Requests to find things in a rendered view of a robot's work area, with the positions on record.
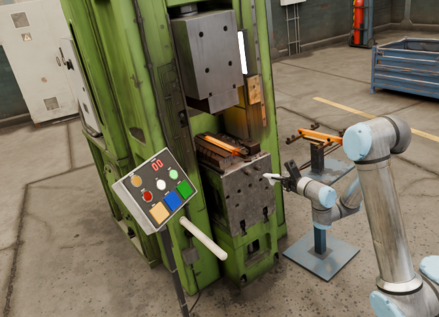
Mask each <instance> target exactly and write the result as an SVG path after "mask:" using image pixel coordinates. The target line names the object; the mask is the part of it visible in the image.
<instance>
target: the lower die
mask: <svg viewBox="0 0 439 317"><path fill-rule="evenodd" d="M200 134H204V135H206V136H210V137H212V138H214V139H217V140H219V141H221V142H224V143H225V144H228V145H230V146H232V147H235V148H238V147H239V148H240V150H243V151H246V148H245V147H243V146H241V145H239V144H237V143H236V144H235V143H234V142H230V141H229V140H227V139H224V138H223V137H219V136H218V135H215V134H213V133H211V132H209V131H207V132H204V133H199V134H197V135H195V137H194V142H195V143H196V144H199V145H200V146H203V147H204V148H207V149H208V150H211V151H212V152H215V153H216V156H215V153H213V154H212V162H211V158H210V154H211V153H210V151H208V152H207V151H206V149H204V150H203V148H202V147H200V148H199V145H197V146H196V151H197V155H198V156H199V150H200V155H201V157H202V158H203V153H204V158H205V160H206V161H207V156H206V152H207V155H208V160H209V162H210V163H213V164H214V165H215V166H216V167H219V168H220V169H222V170H224V169H226V168H228V167H230V166H232V165H234V164H236V163H238V162H240V161H243V160H244V159H243V158H241V157H239V156H236V155H235V156H234V155H233V152H232V151H230V150H228V149H226V148H224V147H222V146H220V145H218V144H216V143H214V142H211V141H209V140H207V139H205V138H202V137H200V136H199V135H200ZM202 151H203V152H202ZM199 157H200V156H199ZM231 164H232V165H231Z"/></svg>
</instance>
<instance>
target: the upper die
mask: <svg viewBox="0 0 439 317"><path fill-rule="evenodd" d="M185 97H186V103H187V106H189V107H191V108H195V109H197V110H200V111H203V112H205V113H208V114H213V113H215V112H219V111H221V110H224V109H226V108H229V107H232V106H234V105H237V104H239V98H238V89H237V88H233V89H231V90H228V91H226V92H222V93H219V94H217V95H213V96H210V95H209V97H208V98H206V99H202V100H198V99H194V98H192V97H188V96H185Z"/></svg>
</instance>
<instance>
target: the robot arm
mask: <svg viewBox="0 0 439 317"><path fill-rule="evenodd" d="M411 140H412V130H411V129H410V126H409V125H408V123H407V122H406V121H405V120H403V119H402V118H400V117H398V116H394V115H384V116H380V117H379V118H375V119H372V120H368V121H365V122H360V123H358V124H355V125H353V126H351V127H349V128H348V129H347V130H346V132H345V133H344V136H343V141H342V142H343V148H344V151H345V154H347V157H348V158H350V160H353V161H354V164H355V165H356V168H357V172H356V174H355V175H354V177H353V178H352V180H351V182H350V183H349V185H348V187H347V188H346V190H345V191H344V193H343V194H342V195H341V196H340V198H339V199H336V192H335V190H334V189H332V188H331V187H329V186H326V185H324V184H322V183H319V182H317V181H315V180H312V179H311V178H308V177H302V176H301V174H300V172H299V170H298V168H297V165H296V163H295V161H294V159H290V160H288V161H286V162H285V163H284V166H285V168H286V169H287V171H286V172H284V173H282V175H281V176H280V175H279V174H268V173H265V174H263V176H264V177H266V178H268V180H269V182H270V184H271V185H274V184H275V182H279V181H282V184H281V189H283V187H284V188H286V190H285V189H283V190H285V191H287V192H290V191H292V192H294V193H296V194H298V195H302V196H304V197H306V198H308V199H310V200H311V201H312V223H313V225H314V226H315V227H316V228H318V229H329V228H331V227H332V225H333V222H335V221H337V220H339V219H342V218H345V217H346V216H349V215H352V214H356V213H357V212H359V211H360V210H361V202H362V200H363V201H364V204H365V209H366V215H367V218H368V224H369V227H370V232H371V236H372V242H373V245H374V250H375V254H376V259H377V262H378V268H379V271H380V273H379V274H378V275H377V277H376V285H377V290H376V291H373V292H372V293H371V294H370V304H371V305H372V308H373V310H374V312H375V314H376V316H377V317H439V256H428V257H425V258H423V259H422V260H421V263H420V264H419V270H418V271H416V272H415V271H414V268H413V264H412V258H411V255H410V249H409V245H408V239H407V236H406V230H405V227H404V220H403V217H402V211H401V207H400V202H399V198H398V193H397V187H396V183H395V177H394V174H393V168H392V164H391V162H392V160H393V159H394V158H395V156H396V155H399V154H402V153H403V152H405V151H406V149H407V148H408V147H409V145H410V143H411ZM289 188H290V190H289Z"/></svg>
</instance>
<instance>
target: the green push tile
mask: <svg viewBox="0 0 439 317"><path fill-rule="evenodd" d="M176 189H177V190H178V192H179V194H180V195H181V196H182V198H183V199H184V200H185V199H186V198H187V197H188V196H189V195H191V194H192V193H193V190H192V189H191V188H190V186H189V184H188V183H187V182H186V181H185V180H184V181H183V182H181V183H180V184H179V185H178V186H177V187H176Z"/></svg>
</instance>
